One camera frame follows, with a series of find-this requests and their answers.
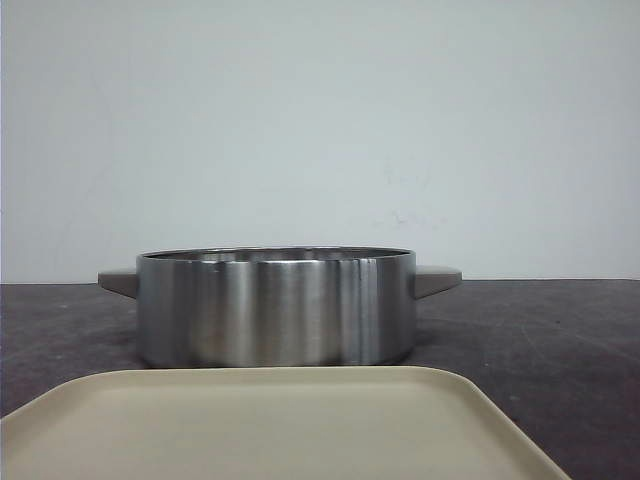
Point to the steel steamer pot grey handles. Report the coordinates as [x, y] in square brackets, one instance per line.
[277, 306]

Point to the cream plastic tray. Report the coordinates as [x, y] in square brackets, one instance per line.
[394, 422]

